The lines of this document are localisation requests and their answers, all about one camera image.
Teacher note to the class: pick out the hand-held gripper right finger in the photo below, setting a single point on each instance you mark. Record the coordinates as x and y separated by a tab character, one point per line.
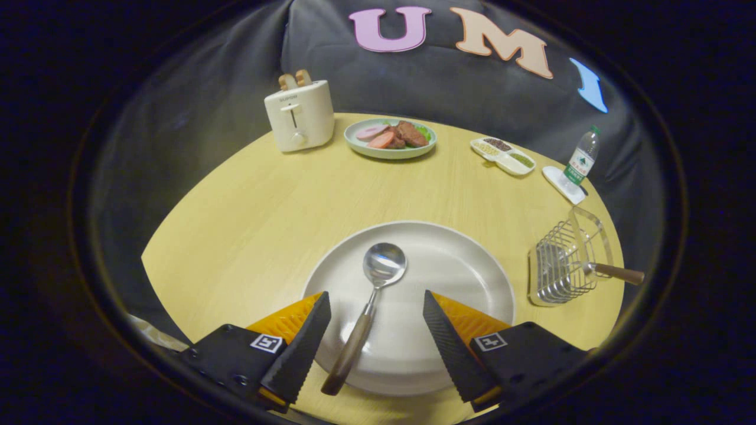
452	348

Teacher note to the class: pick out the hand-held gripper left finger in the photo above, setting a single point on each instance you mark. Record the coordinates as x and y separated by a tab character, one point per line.
301	348

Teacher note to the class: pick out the large white plate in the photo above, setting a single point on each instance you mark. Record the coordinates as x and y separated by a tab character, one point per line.
449	260

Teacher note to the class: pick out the white divided seasoning dish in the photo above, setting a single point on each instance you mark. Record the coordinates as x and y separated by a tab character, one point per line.
511	165

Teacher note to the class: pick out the white square coaster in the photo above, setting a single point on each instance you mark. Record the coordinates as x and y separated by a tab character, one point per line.
555	180

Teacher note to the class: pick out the pale green food plate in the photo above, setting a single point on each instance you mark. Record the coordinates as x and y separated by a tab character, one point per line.
366	151

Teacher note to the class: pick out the brown meat slice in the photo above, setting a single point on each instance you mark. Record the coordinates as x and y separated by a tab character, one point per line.
410	134

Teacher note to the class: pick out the green lettuce leaf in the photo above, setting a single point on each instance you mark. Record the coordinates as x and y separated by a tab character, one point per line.
424	131

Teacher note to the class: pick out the pink ham slice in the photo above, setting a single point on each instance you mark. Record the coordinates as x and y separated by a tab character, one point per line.
371	131

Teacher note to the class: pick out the clear plastic water bottle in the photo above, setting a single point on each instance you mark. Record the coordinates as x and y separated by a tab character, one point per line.
582	159

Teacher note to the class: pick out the cream toaster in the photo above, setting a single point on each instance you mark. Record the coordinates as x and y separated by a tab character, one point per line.
307	118

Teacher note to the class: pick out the toasted bread slice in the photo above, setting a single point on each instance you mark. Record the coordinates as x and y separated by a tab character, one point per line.
303	77
288	81

